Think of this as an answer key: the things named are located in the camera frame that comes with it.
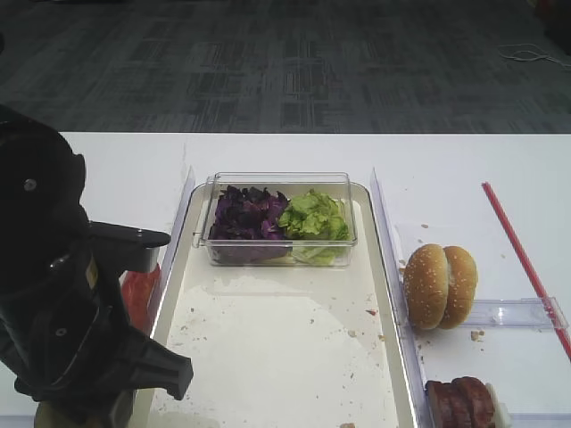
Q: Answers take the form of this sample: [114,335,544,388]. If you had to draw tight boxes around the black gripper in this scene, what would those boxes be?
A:
[0,231,194,428]

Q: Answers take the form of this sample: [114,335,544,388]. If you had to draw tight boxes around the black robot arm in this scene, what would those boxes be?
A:
[1,107,194,427]

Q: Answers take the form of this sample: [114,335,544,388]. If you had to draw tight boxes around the red tomato slice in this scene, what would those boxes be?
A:
[121,264,161,334]

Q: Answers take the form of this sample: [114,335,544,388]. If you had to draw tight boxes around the green lettuce leaves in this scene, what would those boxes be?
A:
[277,189,351,266]

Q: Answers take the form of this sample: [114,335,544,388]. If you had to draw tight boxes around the brown meat patty left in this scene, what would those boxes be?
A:
[426,381,461,428]

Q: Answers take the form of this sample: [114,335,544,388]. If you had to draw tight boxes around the brown meat patty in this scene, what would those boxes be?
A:
[451,376,495,428]
[426,381,461,428]

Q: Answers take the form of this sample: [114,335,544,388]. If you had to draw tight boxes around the brown meat patty right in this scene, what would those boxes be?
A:
[451,376,495,428]

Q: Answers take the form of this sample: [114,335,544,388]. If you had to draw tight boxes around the white slice behind patties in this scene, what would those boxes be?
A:
[485,383,512,428]

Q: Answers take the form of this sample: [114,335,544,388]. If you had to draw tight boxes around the white metal tray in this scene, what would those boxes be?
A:
[131,185,415,427]

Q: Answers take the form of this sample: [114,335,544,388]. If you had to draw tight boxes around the left clear long divider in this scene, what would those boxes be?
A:
[148,166,195,340]

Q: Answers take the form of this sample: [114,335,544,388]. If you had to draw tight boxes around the clear long divider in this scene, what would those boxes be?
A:
[148,166,195,340]
[369,169,434,427]

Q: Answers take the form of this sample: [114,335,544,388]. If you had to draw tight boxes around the bottom bun half left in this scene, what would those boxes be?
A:
[33,401,87,428]

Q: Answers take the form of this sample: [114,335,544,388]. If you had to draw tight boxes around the purple cabbage shreds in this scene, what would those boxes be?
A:
[208,185,288,265]

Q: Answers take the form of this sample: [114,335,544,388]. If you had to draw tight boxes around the clear plastic container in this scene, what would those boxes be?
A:
[194,172,358,267]

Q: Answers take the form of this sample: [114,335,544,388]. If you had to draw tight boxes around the right clear long divider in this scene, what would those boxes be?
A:
[369,169,434,427]

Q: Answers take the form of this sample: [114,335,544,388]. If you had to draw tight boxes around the sesame bun top left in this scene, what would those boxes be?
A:
[403,243,449,330]

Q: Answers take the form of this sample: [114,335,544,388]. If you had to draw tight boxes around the sesame bun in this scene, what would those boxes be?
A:
[403,243,449,330]
[439,246,478,329]

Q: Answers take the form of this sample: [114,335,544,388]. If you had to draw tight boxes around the sesame bun top right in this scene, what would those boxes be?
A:
[439,246,478,329]

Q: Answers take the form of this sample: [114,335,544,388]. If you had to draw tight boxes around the clear holder lower right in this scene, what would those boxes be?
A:
[510,413,571,428]

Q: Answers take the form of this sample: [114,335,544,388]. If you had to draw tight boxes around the clear holder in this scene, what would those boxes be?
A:
[510,413,571,428]
[460,297,569,330]

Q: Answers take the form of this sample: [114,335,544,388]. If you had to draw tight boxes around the clear holder upper right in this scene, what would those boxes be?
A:
[460,297,569,330]

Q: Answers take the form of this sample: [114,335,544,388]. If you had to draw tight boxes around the right red tape strip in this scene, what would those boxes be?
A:
[481,182,570,358]

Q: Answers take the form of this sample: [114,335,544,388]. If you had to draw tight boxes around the white cable on floor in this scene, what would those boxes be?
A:
[497,43,571,70]

